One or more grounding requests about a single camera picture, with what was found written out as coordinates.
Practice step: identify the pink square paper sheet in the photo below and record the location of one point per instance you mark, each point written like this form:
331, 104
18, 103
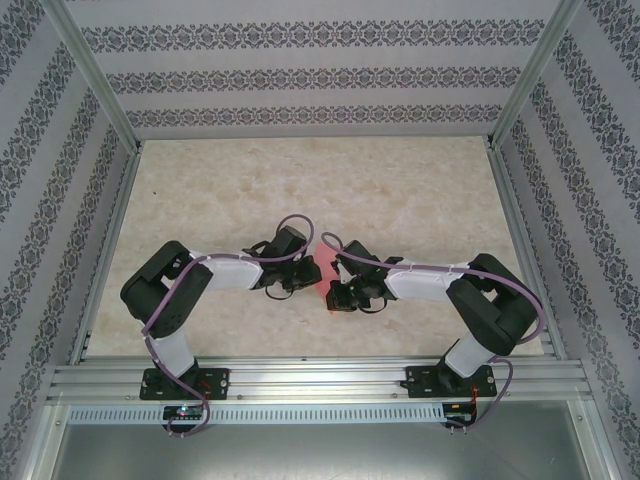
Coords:
324, 280

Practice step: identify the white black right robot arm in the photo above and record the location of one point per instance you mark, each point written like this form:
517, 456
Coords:
495, 310

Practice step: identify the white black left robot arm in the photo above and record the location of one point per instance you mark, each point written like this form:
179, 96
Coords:
160, 295

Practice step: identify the right controller board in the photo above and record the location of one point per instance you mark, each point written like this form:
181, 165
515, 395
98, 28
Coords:
457, 415

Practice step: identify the controller board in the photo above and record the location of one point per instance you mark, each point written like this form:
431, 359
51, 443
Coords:
182, 412
457, 415

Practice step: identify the left controller board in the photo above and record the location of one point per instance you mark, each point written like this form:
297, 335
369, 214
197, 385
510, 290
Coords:
182, 412

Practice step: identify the aluminium mounting rail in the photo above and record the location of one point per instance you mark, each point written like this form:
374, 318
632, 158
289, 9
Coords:
320, 380

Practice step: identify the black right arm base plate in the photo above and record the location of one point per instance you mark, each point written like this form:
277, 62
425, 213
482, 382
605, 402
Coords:
417, 382

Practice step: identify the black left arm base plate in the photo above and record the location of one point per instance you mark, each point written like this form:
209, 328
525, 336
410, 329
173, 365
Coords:
220, 382

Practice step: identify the aluminium frame post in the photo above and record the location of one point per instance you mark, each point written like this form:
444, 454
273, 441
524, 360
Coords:
536, 75
96, 75

